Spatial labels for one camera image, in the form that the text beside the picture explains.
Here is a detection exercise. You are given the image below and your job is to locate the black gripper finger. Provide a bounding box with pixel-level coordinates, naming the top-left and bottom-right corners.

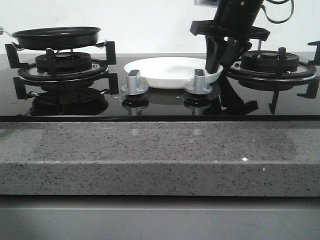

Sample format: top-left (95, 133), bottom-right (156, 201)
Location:
top-left (219, 37), bottom-right (252, 68)
top-left (205, 35), bottom-right (227, 74)

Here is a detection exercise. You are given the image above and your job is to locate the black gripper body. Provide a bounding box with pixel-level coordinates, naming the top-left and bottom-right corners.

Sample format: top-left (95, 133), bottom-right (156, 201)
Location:
top-left (190, 0), bottom-right (270, 40)

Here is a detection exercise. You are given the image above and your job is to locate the white round plate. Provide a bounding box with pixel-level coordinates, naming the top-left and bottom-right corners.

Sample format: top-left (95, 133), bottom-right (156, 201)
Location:
top-left (124, 57), bottom-right (224, 90)

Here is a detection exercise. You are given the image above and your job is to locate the black frying pan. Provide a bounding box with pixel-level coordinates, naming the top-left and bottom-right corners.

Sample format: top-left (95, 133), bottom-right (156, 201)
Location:
top-left (11, 26), bottom-right (101, 51)

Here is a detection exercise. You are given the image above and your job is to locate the right black burner head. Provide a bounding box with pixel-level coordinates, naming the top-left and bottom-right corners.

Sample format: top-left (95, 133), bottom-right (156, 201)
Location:
top-left (240, 50), bottom-right (300, 73)

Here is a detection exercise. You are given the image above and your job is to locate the black burner head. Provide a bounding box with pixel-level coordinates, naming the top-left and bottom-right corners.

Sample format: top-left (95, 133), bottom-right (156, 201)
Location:
top-left (240, 50), bottom-right (300, 73)
top-left (35, 52), bottom-right (92, 74)

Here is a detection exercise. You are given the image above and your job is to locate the right silver stove knob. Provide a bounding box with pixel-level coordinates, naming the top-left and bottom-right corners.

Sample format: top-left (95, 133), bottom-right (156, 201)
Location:
top-left (184, 69), bottom-right (213, 95)

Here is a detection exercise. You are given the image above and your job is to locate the silver stove knob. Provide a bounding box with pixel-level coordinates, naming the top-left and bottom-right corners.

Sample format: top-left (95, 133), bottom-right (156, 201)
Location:
top-left (184, 69), bottom-right (213, 95)
top-left (121, 69), bottom-right (149, 96)

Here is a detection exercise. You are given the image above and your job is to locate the black glass stove top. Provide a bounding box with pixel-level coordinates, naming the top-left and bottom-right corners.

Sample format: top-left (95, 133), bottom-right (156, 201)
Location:
top-left (0, 54), bottom-right (320, 122)

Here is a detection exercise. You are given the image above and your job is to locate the right black burner grate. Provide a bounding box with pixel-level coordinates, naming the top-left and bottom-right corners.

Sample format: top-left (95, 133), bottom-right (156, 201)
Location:
top-left (227, 41), bottom-right (320, 115)

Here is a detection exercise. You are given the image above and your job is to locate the black burner grate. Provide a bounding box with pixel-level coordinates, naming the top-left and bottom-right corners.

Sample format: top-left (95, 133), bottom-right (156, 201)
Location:
top-left (227, 41), bottom-right (320, 115)
top-left (5, 41), bottom-right (117, 83)

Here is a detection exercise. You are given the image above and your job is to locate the left silver stove knob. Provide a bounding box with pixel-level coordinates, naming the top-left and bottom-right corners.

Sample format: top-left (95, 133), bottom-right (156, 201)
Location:
top-left (121, 69), bottom-right (149, 96)

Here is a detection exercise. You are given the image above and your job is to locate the left black burner head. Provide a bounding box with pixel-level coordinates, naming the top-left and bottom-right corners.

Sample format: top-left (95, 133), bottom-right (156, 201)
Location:
top-left (35, 52), bottom-right (92, 74)

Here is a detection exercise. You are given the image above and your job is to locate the left black burner grate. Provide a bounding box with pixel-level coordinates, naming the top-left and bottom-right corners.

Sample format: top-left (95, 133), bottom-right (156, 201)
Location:
top-left (5, 41), bottom-right (117, 83)

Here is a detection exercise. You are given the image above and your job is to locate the grey cabinet front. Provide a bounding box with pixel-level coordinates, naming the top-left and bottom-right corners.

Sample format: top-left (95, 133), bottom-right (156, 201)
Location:
top-left (0, 196), bottom-right (320, 240)

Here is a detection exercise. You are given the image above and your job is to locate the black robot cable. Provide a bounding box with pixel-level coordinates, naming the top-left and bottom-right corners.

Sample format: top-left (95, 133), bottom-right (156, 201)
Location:
top-left (261, 0), bottom-right (294, 25)

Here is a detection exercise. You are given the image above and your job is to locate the wire pan support ring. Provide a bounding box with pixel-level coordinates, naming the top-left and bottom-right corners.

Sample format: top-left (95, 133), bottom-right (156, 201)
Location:
top-left (12, 39), bottom-right (108, 56)

